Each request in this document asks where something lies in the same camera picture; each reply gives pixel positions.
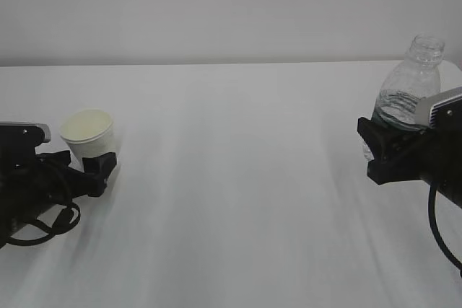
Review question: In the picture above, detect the clear green-label water bottle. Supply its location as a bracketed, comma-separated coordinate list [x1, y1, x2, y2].
[371, 35, 445, 131]

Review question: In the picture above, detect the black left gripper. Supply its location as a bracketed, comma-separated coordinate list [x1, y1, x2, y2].
[21, 150, 117, 210]

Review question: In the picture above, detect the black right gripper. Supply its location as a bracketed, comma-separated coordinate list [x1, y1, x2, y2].
[357, 117, 461, 185]

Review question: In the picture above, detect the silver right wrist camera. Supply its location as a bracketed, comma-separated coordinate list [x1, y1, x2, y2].
[414, 87, 461, 131]

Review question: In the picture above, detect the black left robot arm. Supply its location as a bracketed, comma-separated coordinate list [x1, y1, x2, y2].
[1, 151, 117, 247]

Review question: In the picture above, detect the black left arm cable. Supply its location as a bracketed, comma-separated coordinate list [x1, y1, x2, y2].
[6, 167, 82, 247]

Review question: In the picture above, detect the white paper cup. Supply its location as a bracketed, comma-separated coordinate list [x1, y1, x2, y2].
[59, 109, 116, 162]

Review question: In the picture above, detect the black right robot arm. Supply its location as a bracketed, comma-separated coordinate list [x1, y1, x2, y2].
[357, 117, 461, 206]

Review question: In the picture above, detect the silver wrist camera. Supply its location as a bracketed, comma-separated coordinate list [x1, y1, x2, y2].
[414, 87, 461, 131]
[1, 122, 51, 157]

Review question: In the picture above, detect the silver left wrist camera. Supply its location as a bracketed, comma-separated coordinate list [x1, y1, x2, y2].
[1, 122, 51, 157]

